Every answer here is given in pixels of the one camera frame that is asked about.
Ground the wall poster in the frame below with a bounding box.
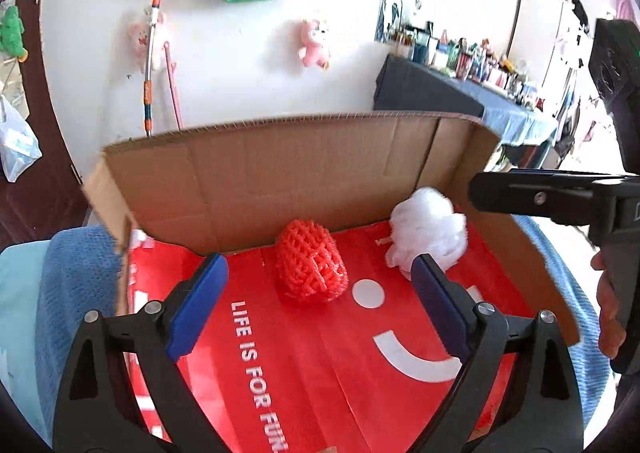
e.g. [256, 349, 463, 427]
[375, 0, 407, 44]

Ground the red foam net sleeve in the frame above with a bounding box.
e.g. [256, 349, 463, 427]
[275, 219, 348, 304]

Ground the clear plastic bag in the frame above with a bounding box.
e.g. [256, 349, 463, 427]
[0, 95, 43, 182]

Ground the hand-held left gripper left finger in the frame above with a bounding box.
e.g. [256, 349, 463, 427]
[52, 253, 231, 453]

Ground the table with blue cloth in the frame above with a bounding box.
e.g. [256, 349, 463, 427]
[374, 54, 558, 168]

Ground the green plush toy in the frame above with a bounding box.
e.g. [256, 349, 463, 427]
[0, 5, 28, 60]

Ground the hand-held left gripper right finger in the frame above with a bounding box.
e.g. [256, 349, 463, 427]
[411, 253, 586, 453]

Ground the person's right hand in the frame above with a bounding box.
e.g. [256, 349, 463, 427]
[590, 251, 627, 360]

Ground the pale pink plush toy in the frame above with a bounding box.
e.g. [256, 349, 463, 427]
[127, 8, 168, 71]

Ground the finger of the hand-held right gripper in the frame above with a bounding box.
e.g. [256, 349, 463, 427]
[469, 170, 627, 227]

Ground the white mesh bath pouf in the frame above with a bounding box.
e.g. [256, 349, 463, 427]
[385, 187, 469, 279]

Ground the blue knitted blanket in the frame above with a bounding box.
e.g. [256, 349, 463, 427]
[35, 218, 621, 449]

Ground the pink stick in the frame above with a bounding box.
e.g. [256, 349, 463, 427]
[162, 44, 183, 130]

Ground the light teal sheet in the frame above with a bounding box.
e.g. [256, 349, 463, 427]
[0, 240, 52, 399]

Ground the bright pink plush toy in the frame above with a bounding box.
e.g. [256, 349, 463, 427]
[298, 19, 331, 70]

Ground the white cabinet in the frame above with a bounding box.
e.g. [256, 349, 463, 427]
[507, 0, 596, 101]

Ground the cardboard box with red bottom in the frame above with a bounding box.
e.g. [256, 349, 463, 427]
[82, 111, 581, 453]

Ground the metal mop pole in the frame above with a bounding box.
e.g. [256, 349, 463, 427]
[141, 0, 163, 136]

